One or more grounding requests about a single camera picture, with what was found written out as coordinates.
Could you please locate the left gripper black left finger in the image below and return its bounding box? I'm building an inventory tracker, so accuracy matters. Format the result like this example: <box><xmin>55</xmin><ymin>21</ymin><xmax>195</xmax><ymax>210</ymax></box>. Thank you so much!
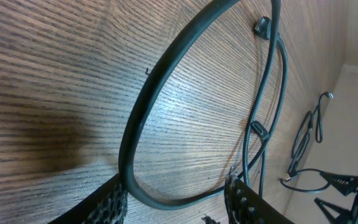
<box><xmin>50</xmin><ymin>174</ymin><xmax>128</xmax><ymax>224</ymax></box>

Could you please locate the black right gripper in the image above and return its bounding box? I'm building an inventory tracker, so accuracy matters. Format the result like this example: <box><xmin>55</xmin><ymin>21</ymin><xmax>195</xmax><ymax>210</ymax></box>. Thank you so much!
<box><xmin>314</xmin><ymin>172</ymin><xmax>358</xmax><ymax>224</ymax></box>

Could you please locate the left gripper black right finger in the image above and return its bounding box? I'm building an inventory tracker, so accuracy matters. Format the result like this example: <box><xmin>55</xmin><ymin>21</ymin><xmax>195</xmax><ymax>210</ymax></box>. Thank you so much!
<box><xmin>224</xmin><ymin>174</ymin><xmax>293</xmax><ymax>224</ymax></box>

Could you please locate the black HDMI cable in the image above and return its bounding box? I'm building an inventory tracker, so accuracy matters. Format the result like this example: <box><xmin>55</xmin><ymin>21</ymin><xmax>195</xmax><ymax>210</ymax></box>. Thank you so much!
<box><xmin>118</xmin><ymin>0</ymin><xmax>289</xmax><ymax>211</ymax></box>

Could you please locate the black USB cable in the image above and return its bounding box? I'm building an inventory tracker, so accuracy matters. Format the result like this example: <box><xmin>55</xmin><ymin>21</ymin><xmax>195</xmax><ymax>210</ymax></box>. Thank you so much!
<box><xmin>279</xmin><ymin>91</ymin><xmax>334</xmax><ymax>194</ymax></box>

